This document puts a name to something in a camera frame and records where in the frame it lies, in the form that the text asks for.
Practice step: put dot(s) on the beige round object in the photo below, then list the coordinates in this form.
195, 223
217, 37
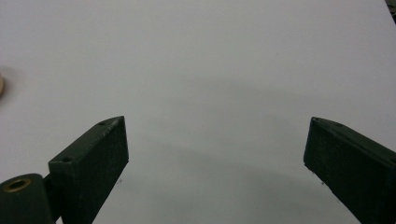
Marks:
1, 84

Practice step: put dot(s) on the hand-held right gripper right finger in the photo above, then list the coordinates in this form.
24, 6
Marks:
355, 174

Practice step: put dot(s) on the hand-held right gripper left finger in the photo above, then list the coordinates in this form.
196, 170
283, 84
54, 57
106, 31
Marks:
93, 168

